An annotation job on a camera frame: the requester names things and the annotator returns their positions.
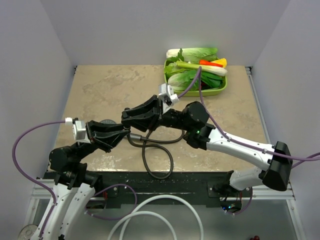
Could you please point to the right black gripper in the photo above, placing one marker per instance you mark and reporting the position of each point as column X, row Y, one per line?
column 144, row 117

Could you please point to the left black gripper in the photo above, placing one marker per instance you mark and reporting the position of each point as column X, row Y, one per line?
column 105, row 135

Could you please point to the grey shower head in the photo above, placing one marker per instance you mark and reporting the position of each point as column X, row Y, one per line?
column 108, row 121

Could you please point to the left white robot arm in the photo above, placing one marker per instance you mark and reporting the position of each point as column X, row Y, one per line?
column 74, row 185

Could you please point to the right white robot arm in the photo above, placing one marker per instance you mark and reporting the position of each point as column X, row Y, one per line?
column 272, row 163

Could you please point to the napa cabbage in front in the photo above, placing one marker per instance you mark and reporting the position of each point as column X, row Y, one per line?
column 180, row 81

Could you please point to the napa cabbage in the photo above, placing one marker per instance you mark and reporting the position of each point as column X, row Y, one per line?
column 193, row 55
column 180, row 81

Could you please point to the napa cabbage at back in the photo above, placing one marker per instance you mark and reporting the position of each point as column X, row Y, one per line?
column 193, row 55

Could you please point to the dark green leafy vegetable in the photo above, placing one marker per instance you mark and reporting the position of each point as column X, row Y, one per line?
column 210, row 80

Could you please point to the orange carrot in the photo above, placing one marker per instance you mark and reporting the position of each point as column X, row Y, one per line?
column 209, row 63

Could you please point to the yellow pepper piece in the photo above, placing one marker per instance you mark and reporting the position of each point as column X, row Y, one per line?
column 221, row 61

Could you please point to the tin can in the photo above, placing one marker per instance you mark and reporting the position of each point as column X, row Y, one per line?
column 27, row 232

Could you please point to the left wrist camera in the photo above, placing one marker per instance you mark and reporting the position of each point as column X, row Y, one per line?
column 79, row 130

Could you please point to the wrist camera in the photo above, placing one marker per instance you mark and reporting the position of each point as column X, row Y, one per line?
column 79, row 130
column 167, row 97

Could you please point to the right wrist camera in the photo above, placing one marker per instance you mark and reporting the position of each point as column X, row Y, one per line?
column 167, row 97

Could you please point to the black mounting base plate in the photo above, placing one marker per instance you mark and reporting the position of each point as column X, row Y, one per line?
column 162, row 185

